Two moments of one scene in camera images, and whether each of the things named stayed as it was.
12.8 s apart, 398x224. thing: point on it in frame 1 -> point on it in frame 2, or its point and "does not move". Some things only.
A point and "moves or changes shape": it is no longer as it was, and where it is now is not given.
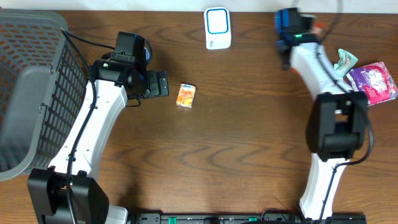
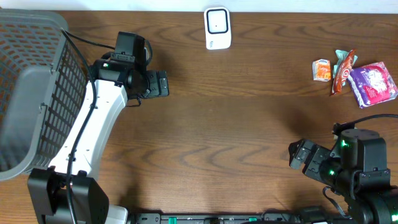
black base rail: x=267 y=216 does not move
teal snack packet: x=346 y=61 does not move
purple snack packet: x=375 y=81 does not move
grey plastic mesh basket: x=43 y=81 does not move
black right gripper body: x=282 y=56 -> x=322 y=163
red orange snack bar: x=320 y=25 -> x=342 y=72
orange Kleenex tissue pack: x=186 y=95 moves or changes shape
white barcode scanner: x=217 y=28 does not move
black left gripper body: x=160 y=83 does not move
